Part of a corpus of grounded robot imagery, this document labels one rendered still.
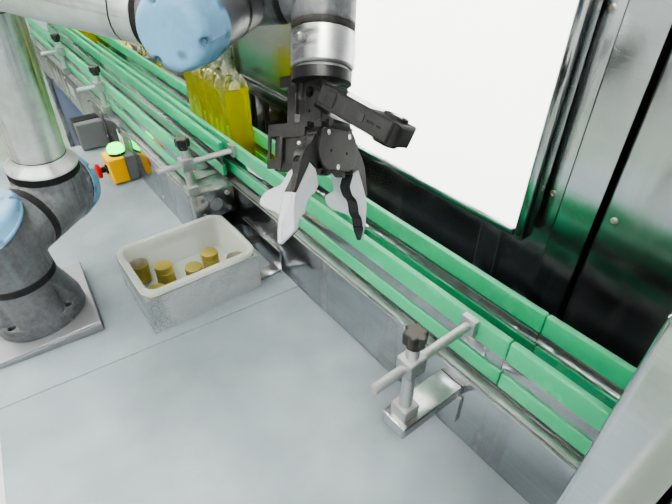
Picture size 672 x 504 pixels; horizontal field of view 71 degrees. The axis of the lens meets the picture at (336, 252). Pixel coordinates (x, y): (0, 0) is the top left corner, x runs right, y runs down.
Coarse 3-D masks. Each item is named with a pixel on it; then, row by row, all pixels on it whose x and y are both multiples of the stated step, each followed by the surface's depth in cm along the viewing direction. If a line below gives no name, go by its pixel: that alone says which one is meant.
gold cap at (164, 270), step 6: (156, 264) 92; (162, 264) 92; (168, 264) 92; (156, 270) 91; (162, 270) 91; (168, 270) 92; (162, 276) 92; (168, 276) 92; (174, 276) 94; (162, 282) 93; (168, 282) 93
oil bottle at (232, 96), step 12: (216, 84) 98; (228, 84) 96; (240, 84) 98; (216, 96) 101; (228, 96) 97; (240, 96) 99; (228, 108) 99; (240, 108) 100; (228, 120) 100; (240, 120) 102; (228, 132) 103; (240, 132) 103; (252, 132) 105; (240, 144) 105; (252, 144) 106
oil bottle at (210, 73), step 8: (208, 72) 101; (216, 72) 100; (208, 80) 101; (208, 88) 103; (208, 96) 105; (208, 104) 106; (216, 104) 103; (216, 112) 104; (216, 120) 106; (216, 128) 108
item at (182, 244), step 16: (192, 224) 99; (208, 224) 101; (224, 224) 99; (144, 240) 94; (160, 240) 96; (176, 240) 98; (192, 240) 100; (208, 240) 103; (224, 240) 101; (240, 240) 94; (128, 256) 93; (144, 256) 95; (160, 256) 97; (176, 256) 99; (192, 256) 101; (224, 256) 101; (240, 256) 90; (128, 272) 86; (176, 272) 97; (208, 272) 86; (144, 288) 82; (160, 288) 82
